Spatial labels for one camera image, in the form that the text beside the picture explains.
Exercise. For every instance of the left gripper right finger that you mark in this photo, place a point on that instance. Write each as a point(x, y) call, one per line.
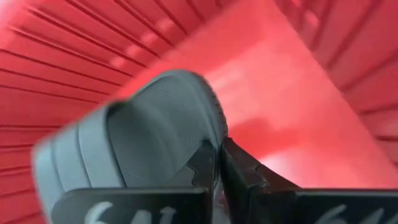
point(280, 205)

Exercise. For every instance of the black rubber slide sandal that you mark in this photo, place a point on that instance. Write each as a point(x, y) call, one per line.
point(149, 124)

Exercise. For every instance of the red plastic bin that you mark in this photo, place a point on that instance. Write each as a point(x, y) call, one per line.
point(280, 93)

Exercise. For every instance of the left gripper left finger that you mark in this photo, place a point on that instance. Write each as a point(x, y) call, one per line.
point(140, 205)

